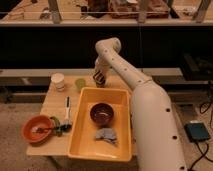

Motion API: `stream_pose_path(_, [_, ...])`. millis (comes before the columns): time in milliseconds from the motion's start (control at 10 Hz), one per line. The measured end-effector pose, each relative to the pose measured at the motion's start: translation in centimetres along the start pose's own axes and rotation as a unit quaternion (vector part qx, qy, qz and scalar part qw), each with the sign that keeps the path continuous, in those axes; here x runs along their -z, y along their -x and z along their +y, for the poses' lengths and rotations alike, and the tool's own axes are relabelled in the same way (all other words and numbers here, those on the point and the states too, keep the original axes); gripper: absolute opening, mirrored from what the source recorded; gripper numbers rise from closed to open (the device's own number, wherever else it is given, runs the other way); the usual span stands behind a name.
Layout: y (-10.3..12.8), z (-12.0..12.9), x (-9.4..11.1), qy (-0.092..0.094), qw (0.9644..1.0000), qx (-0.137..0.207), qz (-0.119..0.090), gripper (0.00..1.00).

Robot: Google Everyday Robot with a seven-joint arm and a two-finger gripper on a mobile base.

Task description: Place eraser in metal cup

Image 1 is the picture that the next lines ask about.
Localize white paper cup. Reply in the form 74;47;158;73
51;73;65;91

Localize green vegetable toy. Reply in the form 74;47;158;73
50;116;63;137

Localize dark purple bowl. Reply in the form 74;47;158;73
90;103;114;126

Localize dark spoon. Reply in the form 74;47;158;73
35;126;62;133

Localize orange bowl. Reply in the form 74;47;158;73
21;115;53;144

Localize grey crumpled cloth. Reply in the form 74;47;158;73
95;128;117;145

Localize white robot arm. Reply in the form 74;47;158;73
93;38;187;171

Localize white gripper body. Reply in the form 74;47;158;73
94;57;110;81

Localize black cable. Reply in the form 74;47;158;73
187;79;213;171

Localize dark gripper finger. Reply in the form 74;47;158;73
93;72;100;84
100;77;106;87

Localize green cup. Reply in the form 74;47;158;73
75;78;86;92

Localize yellow plastic bin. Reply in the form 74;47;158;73
68;87;132;162

